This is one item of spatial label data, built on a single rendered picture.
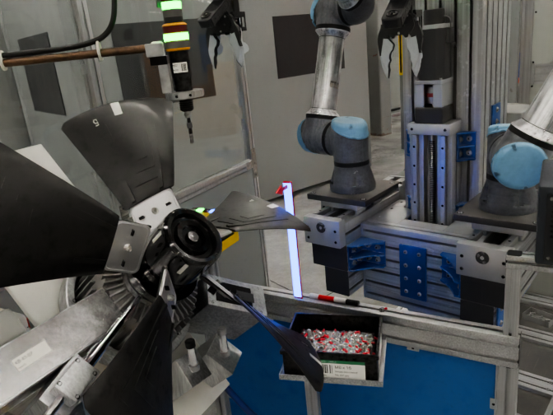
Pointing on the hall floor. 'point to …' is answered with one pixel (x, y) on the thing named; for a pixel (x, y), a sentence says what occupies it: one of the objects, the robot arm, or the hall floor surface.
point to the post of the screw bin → (312, 400)
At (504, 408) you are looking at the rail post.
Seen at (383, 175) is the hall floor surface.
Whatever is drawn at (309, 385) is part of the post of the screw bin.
